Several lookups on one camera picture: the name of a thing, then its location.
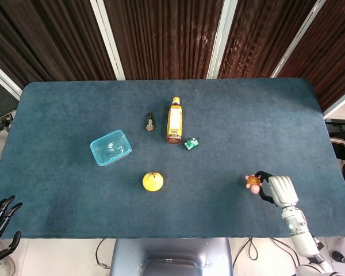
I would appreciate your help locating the grey-blue robot torso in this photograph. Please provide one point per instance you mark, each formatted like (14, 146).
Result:
(172, 257)

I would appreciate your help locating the clear container with blue rim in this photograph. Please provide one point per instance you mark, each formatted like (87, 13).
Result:
(110, 147)

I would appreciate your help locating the yellow apple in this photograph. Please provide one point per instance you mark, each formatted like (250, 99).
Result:
(153, 181)

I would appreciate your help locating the black mesh chair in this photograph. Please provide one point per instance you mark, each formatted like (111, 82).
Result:
(0, 100)

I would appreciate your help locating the blue table cloth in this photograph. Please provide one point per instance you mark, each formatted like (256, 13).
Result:
(204, 187)

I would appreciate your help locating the yellow-labelled tea bottle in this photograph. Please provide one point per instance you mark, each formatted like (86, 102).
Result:
(174, 122)

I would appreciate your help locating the black caster wheel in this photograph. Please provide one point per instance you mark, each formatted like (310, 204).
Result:
(343, 254)

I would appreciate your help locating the small green packet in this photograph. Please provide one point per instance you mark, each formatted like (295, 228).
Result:
(191, 143)

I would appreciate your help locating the right silver-black robot hand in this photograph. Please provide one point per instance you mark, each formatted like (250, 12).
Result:
(283, 189)

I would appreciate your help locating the brown curtain panel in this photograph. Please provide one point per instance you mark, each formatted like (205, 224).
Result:
(330, 54)
(43, 37)
(166, 37)
(261, 37)

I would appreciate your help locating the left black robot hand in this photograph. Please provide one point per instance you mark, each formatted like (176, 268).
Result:
(1, 212)

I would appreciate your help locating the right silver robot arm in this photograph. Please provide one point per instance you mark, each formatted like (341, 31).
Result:
(300, 233)

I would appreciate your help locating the small dark brown figurine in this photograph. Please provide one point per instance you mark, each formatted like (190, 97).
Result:
(150, 123)

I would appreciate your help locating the white frame post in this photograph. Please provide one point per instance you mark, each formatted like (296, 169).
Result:
(340, 102)
(297, 37)
(221, 37)
(107, 40)
(3, 77)

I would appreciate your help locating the orange-pink turtle toy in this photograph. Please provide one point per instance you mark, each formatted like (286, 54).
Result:
(254, 184)

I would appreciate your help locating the black chair with white trim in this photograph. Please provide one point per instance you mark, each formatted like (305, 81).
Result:
(343, 149)

